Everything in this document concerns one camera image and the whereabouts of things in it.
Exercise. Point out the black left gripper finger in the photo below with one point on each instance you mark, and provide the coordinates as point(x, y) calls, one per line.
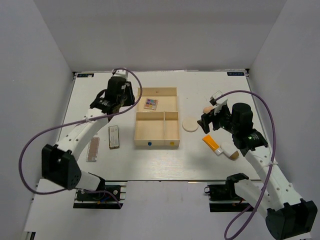
point(130, 98)
point(114, 109)

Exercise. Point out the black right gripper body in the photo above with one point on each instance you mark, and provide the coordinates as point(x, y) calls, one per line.
point(223, 120)

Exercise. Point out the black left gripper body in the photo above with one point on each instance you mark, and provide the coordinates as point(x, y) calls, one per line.
point(122, 101)

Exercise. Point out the beige makeup sponge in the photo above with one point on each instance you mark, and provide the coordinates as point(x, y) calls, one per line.
point(207, 109)

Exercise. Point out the orange cosmetic tube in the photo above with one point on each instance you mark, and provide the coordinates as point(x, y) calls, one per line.
point(212, 145)

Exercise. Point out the round cream powder puff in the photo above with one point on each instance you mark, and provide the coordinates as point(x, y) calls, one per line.
point(189, 124)

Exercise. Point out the glitter eyeshadow palette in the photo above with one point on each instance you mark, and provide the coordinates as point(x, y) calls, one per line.
point(151, 104)

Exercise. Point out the white bottle with cork cap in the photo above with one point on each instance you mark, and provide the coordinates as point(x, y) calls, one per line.
point(229, 150)

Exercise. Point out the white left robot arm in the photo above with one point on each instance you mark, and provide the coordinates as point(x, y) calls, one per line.
point(59, 161)

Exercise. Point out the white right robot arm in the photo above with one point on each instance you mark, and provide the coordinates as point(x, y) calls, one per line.
point(284, 210)

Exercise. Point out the cream wooden organizer box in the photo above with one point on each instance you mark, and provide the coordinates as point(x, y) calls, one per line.
point(160, 127)

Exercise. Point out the left table corner label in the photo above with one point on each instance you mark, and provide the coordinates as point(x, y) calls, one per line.
point(85, 75)

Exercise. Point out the dark table corner label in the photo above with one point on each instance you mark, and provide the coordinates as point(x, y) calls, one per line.
point(235, 73)

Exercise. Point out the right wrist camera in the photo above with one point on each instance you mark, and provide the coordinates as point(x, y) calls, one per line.
point(217, 101)

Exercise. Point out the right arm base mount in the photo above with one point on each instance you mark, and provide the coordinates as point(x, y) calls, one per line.
point(221, 201)

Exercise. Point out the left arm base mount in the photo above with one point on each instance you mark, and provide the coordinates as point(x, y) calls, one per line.
point(111, 199)

